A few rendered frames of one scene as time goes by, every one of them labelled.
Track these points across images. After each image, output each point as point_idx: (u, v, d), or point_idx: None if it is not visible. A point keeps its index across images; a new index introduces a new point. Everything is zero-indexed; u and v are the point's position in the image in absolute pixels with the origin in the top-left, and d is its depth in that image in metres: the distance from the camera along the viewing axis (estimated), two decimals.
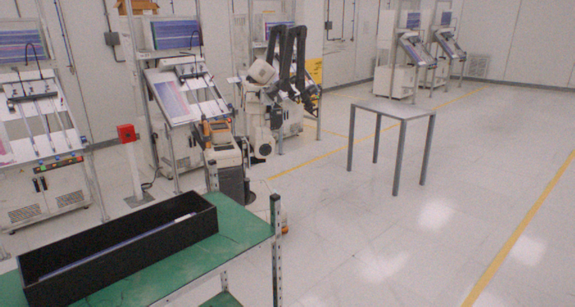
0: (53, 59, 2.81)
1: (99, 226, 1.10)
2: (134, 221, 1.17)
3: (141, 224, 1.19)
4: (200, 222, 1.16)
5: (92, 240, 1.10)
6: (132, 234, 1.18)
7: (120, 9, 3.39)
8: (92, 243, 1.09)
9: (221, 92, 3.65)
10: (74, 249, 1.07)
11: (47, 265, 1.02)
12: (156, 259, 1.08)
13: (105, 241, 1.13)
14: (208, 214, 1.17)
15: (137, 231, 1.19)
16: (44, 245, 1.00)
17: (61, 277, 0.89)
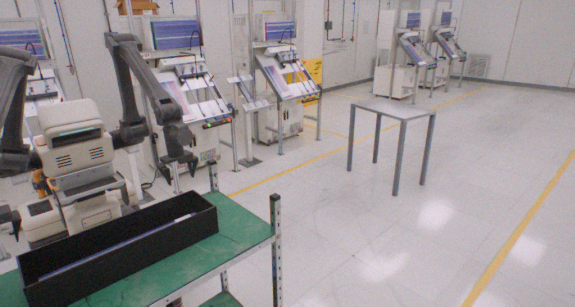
0: (53, 59, 2.81)
1: (99, 226, 1.10)
2: (134, 221, 1.17)
3: (141, 224, 1.19)
4: (200, 222, 1.16)
5: (92, 240, 1.10)
6: (132, 234, 1.18)
7: (120, 9, 3.39)
8: (92, 243, 1.09)
9: (221, 92, 3.65)
10: (74, 249, 1.07)
11: (47, 265, 1.02)
12: (156, 259, 1.08)
13: (105, 241, 1.13)
14: (208, 214, 1.17)
15: (137, 231, 1.19)
16: (44, 245, 1.00)
17: (61, 277, 0.89)
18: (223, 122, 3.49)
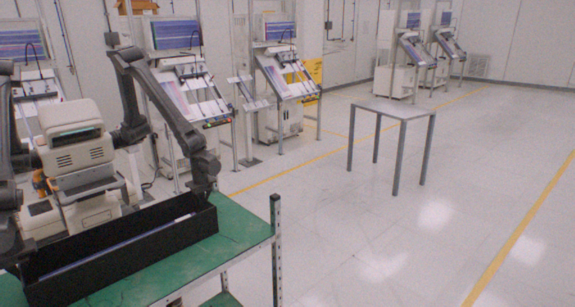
0: (53, 59, 2.81)
1: (99, 226, 1.10)
2: (134, 221, 1.17)
3: (141, 224, 1.19)
4: (200, 222, 1.16)
5: (92, 240, 1.10)
6: (132, 234, 1.18)
7: (120, 9, 3.39)
8: (92, 243, 1.09)
9: (221, 92, 3.65)
10: (74, 249, 1.07)
11: (47, 265, 1.02)
12: (156, 259, 1.08)
13: (105, 241, 1.13)
14: (208, 214, 1.17)
15: (137, 231, 1.19)
16: (44, 245, 1.00)
17: (61, 277, 0.89)
18: (223, 122, 3.49)
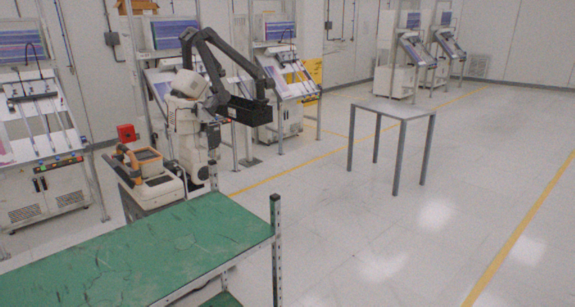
0: (53, 59, 2.81)
1: (232, 105, 2.26)
2: (224, 107, 2.35)
3: (223, 109, 2.38)
4: (231, 99, 2.57)
5: (235, 112, 2.25)
6: (226, 114, 2.36)
7: (120, 9, 3.39)
8: (235, 113, 2.26)
9: None
10: (239, 115, 2.22)
11: (246, 120, 2.17)
12: None
13: (232, 114, 2.29)
14: None
15: (224, 112, 2.37)
16: (245, 108, 2.15)
17: None
18: (223, 122, 3.49)
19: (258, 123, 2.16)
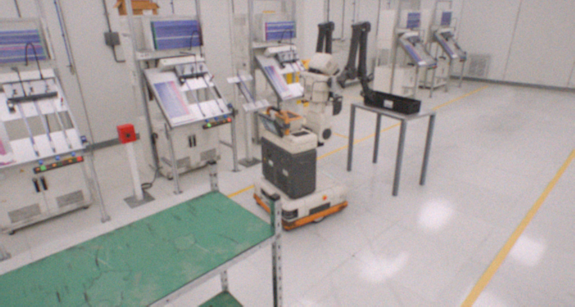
0: (53, 59, 2.81)
1: (389, 99, 3.21)
2: (381, 99, 3.31)
3: (379, 101, 3.33)
4: (380, 94, 3.52)
5: (391, 104, 3.20)
6: (382, 105, 3.31)
7: (120, 9, 3.39)
8: (392, 104, 3.20)
9: (221, 92, 3.65)
10: (396, 105, 3.16)
11: (402, 109, 3.10)
12: None
13: (388, 105, 3.24)
14: (378, 92, 3.54)
15: (380, 104, 3.33)
16: (403, 101, 3.08)
17: (413, 100, 3.18)
18: (223, 122, 3.49)
19: (411, 112, 3.08)
